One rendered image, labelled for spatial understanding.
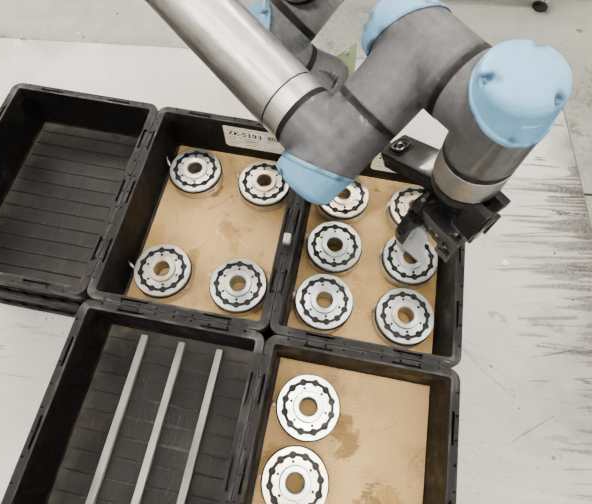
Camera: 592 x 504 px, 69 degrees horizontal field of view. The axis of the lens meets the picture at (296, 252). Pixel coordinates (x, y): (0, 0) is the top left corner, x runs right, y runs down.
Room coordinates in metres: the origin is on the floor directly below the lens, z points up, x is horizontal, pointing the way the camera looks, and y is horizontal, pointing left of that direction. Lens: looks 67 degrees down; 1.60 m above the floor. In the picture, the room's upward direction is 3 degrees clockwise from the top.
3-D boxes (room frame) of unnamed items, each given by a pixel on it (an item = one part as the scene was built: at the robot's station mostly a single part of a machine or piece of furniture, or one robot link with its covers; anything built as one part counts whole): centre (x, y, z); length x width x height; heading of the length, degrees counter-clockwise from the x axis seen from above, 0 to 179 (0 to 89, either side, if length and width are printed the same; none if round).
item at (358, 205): (0.45, -0.09, 0.86); 0.10 x 0.10 x 0.01
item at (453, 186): (0.27, -0.18, 1.22); 0.08 x 0.08 x 0.05
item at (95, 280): (0.37, 0.16, 0.92); 0.40 x 0.30 x 0.02; 172
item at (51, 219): (0.42, 0.46, 0.87); 0.40 x 0.30 x 0.11; 172
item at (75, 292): (0.42, 0.46, 0.92); 0.40 x 0.30 x 0.02; 172
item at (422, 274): (0.32, -0.21, 0.86); 0.10 x 0.10 x 0.01
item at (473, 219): (0.27, -0.19, 1.14); 0.09 x 0.08 x 0.12; 37
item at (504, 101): (0.27, -0.17, 1.30); 0.09 x 0.08 x 0.11; 38
